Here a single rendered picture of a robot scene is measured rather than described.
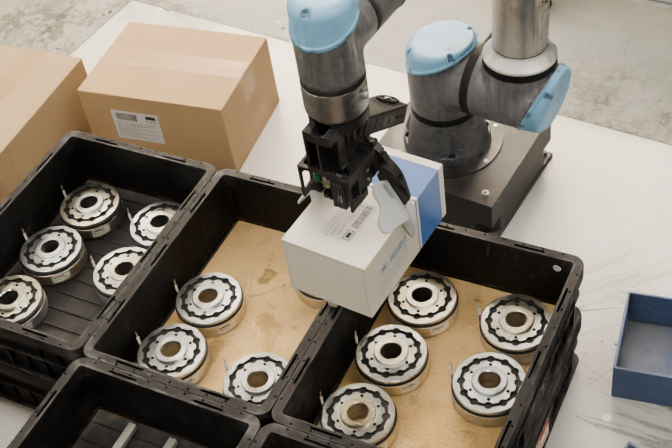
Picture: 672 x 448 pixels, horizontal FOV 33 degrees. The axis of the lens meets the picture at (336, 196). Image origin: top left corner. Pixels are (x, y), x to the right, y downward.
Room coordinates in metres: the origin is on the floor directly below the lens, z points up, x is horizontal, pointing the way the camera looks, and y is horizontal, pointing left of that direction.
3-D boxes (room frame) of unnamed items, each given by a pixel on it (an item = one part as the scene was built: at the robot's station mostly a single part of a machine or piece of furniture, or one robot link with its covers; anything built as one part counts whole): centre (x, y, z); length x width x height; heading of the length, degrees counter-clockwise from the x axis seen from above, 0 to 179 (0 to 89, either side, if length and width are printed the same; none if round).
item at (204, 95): (1.76, 0.26, 0.78); 0.30 x 0.22 x 0.16; 64
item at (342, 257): (1.02, -0.03, 1.09); 0.20 x 0.12 x 0.09; 142
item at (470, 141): (1.47, -0.21, 0.85); 0.15 x 0.15 x 0.10
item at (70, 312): (1.28, 0.41, 0.87); 0.40 x 0.30 x 0.11; 147
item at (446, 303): (1.08, -0.10, 0.86); 0.10 x 0.10 x 0.01
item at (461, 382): (0.91, -0.16, 0.86); 0.10 x 0.10 x 0.01
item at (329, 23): (1.01, -0.02, 1.41); 0.09 x 0.08 x 0.11; 142
